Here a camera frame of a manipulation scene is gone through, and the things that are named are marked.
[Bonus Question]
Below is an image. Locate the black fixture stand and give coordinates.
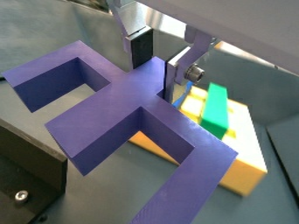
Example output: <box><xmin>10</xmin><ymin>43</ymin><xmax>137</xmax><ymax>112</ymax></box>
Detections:
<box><xmin>0</xmin><ymin>118</ymin><xmax>69</xmax><ymax>224</ymax></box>

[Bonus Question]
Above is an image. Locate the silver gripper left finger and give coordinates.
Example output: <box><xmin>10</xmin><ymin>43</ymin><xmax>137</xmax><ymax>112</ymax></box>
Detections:
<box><xmin>107</xmin><ymin>0</ymin><xmax>154</xmax><ymax>69</ymax></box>

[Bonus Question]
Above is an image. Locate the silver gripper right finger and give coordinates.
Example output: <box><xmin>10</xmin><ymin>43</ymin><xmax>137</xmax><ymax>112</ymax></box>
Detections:
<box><xmin>163</xmin><ymin>25</ymin><xmax>213</xmax><ymax>102</ymax></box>

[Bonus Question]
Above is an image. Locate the purple comb-shaped block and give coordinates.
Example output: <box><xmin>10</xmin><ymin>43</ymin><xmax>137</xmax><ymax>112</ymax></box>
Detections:
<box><xmin>3</xmin><ymin>41</ymin><xmax>233</xmax><ymax>224</ymax></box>

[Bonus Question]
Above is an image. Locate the blue long bar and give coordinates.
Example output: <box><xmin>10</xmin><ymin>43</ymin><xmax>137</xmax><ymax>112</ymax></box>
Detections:
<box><xmin>173</xmin><ymin>81</ymin><xmax>193</xmax><ymax>109</ymax></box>

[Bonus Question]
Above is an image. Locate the yellow slotted board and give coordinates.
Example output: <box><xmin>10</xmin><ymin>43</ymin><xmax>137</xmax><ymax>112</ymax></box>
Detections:
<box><xmin>127</xmin><ymin>85</ymin><xmax>269</xmax><ymax>197</ymax></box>

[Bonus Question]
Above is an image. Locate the green long bar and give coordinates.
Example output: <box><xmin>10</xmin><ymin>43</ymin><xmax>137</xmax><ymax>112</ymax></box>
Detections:
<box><xmin>201</xmin><ymin>83</ymin><xmax>230</xmax><ymax>139</ymax></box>

